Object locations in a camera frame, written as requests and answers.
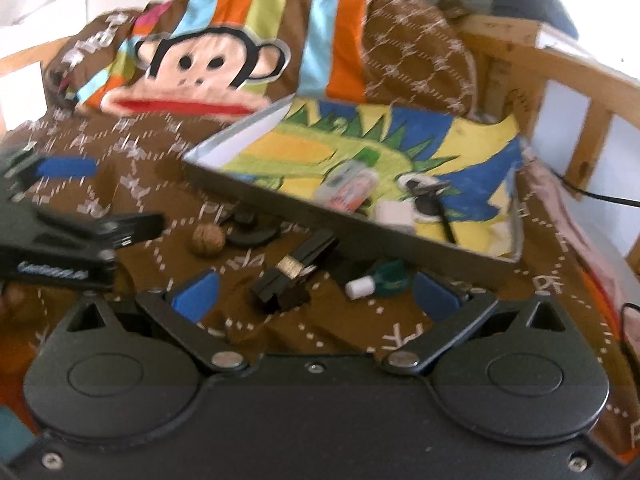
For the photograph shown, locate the black earpiece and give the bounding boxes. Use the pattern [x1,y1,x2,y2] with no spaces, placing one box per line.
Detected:
[220,212,281,247]

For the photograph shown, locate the grey shallow tray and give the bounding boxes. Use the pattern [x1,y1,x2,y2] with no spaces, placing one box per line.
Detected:
[182,100,526,288]

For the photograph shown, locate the black razor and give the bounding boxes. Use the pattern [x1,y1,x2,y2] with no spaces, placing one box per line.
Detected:
[405,177,458,246]

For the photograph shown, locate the small green white-capped bottle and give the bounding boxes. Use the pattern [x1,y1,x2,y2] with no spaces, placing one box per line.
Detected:
[345,265,416,301]

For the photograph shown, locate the black cable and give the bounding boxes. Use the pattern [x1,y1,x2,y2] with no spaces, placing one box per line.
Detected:
[555,170,640,206]

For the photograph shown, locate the black lipstick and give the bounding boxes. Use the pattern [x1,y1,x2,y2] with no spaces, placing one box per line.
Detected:
[250,230,338,311]

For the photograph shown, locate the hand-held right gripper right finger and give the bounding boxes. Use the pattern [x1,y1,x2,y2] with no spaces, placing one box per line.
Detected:
[386,270,573,375]

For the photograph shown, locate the brown printed blanket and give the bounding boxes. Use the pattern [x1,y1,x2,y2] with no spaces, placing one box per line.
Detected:
[0,110,640,461]

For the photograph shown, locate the wooden bed frame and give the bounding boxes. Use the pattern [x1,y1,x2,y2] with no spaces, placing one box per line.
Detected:
[0,12,640,201]

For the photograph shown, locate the green-capped highlighter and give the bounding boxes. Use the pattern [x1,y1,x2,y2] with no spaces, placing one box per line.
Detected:
[317,152,381,202]

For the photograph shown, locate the monkey face pillow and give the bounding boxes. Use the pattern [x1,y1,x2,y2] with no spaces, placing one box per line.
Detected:
[42,0,381,126]

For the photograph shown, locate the brown patterned pillow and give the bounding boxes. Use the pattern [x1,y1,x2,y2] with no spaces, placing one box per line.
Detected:
[362,0,476,116]

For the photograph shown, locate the pink tube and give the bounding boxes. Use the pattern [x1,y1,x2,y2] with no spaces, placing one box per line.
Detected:
[332,169,378,213]

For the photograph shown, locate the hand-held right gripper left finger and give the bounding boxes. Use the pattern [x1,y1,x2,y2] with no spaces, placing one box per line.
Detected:
[60,268,250,372]

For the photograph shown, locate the walnut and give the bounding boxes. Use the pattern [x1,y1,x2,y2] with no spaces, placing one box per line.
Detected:
[191,224,226,257]

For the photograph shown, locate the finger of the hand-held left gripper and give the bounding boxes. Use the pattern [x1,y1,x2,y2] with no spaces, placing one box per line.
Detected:
[35,211,167,252]
[0,152,99,201]

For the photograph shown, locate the pink cloth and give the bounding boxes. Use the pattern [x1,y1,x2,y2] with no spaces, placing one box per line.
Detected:
[525,155,631,286]

